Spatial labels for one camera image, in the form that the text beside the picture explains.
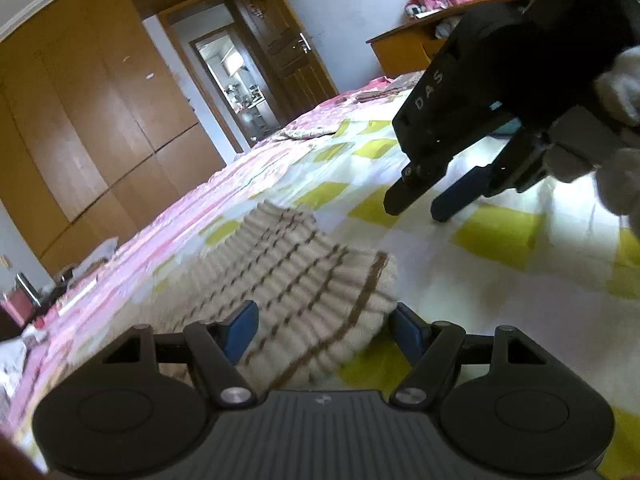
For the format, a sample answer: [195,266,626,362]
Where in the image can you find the wooden desk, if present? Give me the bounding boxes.
[366,0,527,80]

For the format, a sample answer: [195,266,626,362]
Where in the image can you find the dark wooden door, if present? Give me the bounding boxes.
[231,0,342,112]

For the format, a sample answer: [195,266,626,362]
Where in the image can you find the folded pink clothes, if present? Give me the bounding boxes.
[347,85,403,105]

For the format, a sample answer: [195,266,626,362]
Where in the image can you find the person's right hand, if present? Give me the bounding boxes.
[542,47,640,237]

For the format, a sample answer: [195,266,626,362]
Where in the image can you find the wooden wardrobe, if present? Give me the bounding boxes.
[0,0,227,277]

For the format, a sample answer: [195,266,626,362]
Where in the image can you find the grey cloth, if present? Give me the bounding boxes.
[62,239,122,281]

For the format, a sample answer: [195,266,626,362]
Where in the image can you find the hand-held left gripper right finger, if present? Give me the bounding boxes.
[387,302,546,409]

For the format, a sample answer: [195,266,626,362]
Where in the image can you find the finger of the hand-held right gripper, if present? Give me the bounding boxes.
[430,164,497,223]
[383,162,447,217]

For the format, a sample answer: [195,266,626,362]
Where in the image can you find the checked green and pink quilt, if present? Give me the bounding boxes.
[0,72,640,480]

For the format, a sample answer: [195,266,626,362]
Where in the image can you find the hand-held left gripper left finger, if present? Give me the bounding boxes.
[102,300,261,409]

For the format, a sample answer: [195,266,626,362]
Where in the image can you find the pink box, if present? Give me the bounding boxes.
[0,287,37,332]

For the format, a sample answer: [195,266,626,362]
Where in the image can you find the beige brown-striped knit sweater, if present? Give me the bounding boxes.
[150,200,399,392]

